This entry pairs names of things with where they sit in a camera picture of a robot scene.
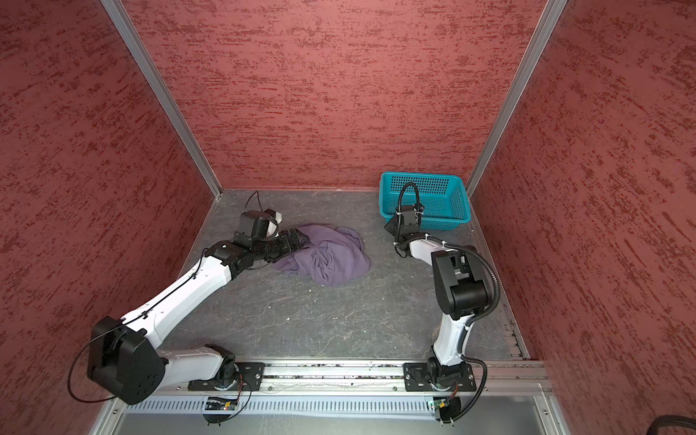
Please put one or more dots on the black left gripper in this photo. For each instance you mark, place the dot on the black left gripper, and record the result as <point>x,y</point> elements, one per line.
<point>287,248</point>

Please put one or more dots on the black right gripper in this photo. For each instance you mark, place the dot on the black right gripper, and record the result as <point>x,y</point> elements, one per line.
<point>391,225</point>

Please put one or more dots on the purple trousers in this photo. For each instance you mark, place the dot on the purple trousers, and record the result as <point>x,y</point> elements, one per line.
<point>333,257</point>

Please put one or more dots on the teal plastic basket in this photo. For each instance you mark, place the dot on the teal plastic basket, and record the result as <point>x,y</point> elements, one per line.
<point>444,197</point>

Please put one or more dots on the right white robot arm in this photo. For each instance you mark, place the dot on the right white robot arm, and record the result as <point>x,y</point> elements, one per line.
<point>460,291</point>

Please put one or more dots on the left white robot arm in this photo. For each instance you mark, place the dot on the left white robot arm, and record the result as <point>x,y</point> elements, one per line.
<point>124,354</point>

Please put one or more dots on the left connector board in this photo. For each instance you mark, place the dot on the left connector board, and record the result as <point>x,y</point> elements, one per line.
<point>218,410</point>

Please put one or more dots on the connector board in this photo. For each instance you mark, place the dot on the connector board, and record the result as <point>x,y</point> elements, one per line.
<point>446,410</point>
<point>218,410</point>

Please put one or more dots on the right connector board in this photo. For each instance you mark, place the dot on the right connector board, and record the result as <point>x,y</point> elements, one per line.
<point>446,410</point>

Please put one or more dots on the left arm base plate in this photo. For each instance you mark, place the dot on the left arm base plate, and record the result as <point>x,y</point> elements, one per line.
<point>232,377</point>

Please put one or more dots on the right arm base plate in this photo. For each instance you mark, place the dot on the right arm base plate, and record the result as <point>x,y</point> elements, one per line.
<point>433,377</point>

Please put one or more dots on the slotted cable duct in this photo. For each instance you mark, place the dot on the slotted cable duct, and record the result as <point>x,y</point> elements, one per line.
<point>398,407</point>

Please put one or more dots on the front aluminium rail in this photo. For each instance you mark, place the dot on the front aluminium rail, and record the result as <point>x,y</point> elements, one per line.
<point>376,377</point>

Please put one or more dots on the left aluminium corner post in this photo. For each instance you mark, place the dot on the left aluminium corner post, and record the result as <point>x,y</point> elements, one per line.
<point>127,30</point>

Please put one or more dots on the aluminium corner post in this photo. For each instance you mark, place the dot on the aluminium corner post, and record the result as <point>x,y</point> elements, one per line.
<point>543,31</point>
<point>127,30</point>

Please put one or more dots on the right aluminium corner post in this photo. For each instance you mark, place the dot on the right aluminium corner post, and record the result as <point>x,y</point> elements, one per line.
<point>543,31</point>

